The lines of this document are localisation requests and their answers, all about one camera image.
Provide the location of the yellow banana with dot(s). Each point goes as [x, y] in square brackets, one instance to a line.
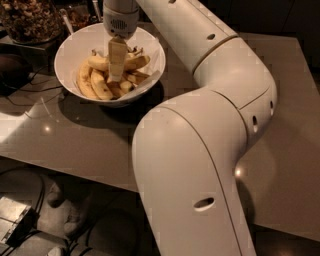
[83, 80]
[132, 63]
[99, 85]
[135, 77]

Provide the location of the small lower banana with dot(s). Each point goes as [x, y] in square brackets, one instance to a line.
[126, 86]

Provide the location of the glass jar of nuts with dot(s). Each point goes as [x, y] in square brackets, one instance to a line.
[30, 21]

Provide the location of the grey shoe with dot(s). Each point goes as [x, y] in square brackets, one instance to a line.
[77, 218]

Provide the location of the black round object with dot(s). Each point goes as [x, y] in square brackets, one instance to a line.
[14, 73]

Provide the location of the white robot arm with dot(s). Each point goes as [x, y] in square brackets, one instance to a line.
[185, 150]

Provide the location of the silver metal box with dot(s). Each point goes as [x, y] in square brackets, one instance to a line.
[14, 221]

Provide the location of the white ceramic bowl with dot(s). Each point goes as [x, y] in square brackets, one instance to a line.
[79, 46]

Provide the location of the metal spoon handle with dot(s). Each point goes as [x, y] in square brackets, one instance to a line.
[66, 20]

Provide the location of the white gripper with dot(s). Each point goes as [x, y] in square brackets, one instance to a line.
[120, 24]

